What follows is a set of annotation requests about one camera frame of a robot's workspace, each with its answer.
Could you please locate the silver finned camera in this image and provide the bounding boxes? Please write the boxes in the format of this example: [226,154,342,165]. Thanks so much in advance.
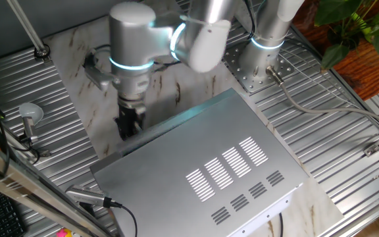
[64,184,109,209]

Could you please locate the silver microwave housing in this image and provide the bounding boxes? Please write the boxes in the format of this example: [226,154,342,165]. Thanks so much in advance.
[89,88,310,237]

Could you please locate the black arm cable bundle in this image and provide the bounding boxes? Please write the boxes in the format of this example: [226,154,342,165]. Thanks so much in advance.
[245,0,258,38]

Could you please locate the silver pole with black base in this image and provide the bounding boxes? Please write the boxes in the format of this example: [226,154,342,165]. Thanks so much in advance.
[6,0,53,65]

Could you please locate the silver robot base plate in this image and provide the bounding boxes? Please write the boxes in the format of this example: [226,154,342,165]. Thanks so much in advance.
[222,41,296,95]

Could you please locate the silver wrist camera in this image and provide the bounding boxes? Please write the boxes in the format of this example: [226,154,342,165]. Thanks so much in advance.
[83,49,118,92]

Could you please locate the grey robot power cable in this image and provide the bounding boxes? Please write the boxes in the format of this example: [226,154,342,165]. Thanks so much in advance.
[264,65,379,132]

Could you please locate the aluminium frame beam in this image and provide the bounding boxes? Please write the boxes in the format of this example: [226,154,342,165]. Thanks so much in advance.
[0,133,114,237]

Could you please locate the marble pattern table mat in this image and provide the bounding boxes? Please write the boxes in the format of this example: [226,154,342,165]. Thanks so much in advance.
[43,0,345,237]

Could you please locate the black finned camera cable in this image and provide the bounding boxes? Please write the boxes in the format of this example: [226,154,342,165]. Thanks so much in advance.
[103,196,139,237]

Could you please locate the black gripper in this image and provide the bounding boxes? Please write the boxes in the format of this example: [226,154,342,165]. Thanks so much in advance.
[113,103,147,142]

